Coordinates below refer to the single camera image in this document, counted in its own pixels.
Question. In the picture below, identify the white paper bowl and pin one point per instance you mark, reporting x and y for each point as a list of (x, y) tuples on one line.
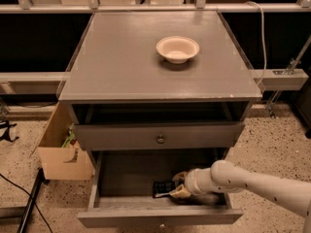
[(177, 49)]

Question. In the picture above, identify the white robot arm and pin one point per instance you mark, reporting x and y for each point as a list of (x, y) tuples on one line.
[(223, 177)]

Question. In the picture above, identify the metal rail frame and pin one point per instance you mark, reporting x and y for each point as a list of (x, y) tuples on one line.
[(48, 8)]

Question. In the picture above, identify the cardboard box beside cabinet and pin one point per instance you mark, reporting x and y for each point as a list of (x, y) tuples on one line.
[(58, 163)]

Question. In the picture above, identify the grey wooden drawer cabinet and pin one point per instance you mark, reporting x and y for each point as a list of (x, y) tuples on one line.
[(119, 78)]

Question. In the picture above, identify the open grey middle drawer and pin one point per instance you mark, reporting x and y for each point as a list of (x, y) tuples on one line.
[(123, 185)]

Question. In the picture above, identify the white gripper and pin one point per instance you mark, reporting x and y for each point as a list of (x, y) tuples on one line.
[(191, 183)]

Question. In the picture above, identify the closed grey top drawer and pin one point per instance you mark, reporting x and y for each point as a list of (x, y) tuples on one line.
[(158, 136)]

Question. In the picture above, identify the blue rxbar blueberry wrapper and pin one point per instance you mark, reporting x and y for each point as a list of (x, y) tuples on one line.
[(162, 189)]

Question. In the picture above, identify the green item in box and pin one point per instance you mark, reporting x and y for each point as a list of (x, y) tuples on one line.
[(71, 136)]

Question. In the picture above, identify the black floor bar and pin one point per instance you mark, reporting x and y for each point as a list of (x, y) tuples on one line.
[(27, 212)]

